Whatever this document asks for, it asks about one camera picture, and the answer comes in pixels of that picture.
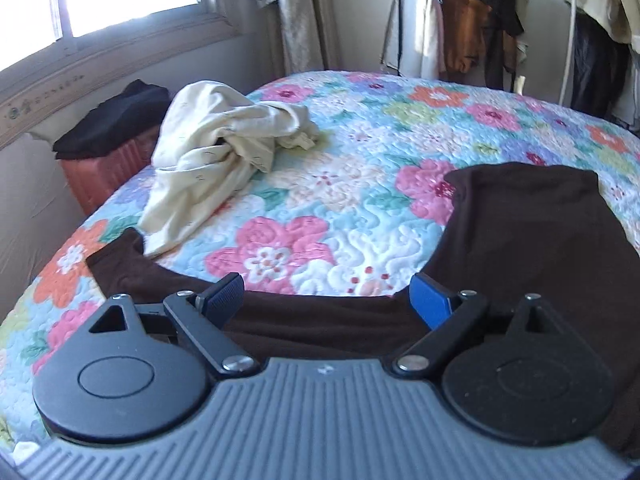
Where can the black hanging garment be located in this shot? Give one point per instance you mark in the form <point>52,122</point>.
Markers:
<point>500,5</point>

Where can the beige patterned curtain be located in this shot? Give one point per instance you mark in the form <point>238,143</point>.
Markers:
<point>300,15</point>

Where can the tan hanging garment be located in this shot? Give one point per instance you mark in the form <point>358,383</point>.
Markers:
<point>462,30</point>

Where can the dark hanging clothes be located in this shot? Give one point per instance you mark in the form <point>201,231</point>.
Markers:
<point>597,70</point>

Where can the white hanging garment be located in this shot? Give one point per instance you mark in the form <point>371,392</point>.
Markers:
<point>417,35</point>

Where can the black folded cloth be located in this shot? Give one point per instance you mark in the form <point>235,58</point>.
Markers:
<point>115,122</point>

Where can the red ribbed suitcase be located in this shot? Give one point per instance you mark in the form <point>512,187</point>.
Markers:
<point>110,175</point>

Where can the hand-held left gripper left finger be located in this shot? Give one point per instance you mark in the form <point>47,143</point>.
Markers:
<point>225,298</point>

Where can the white curved pole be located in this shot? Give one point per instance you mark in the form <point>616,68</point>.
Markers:
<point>569,35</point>

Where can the cream printed garment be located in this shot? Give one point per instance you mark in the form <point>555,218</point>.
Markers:
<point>200,160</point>

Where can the dark brown garment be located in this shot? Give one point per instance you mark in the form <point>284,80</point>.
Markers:
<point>525,240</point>

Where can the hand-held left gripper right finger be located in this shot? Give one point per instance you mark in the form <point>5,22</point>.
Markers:
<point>430,301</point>

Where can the floral quilted bedspread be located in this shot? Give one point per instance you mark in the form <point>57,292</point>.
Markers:
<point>350,210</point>

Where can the window with beige frame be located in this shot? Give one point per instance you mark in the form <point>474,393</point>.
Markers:
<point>115,5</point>

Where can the cream hanging garment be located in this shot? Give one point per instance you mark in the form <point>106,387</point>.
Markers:
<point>612,0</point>

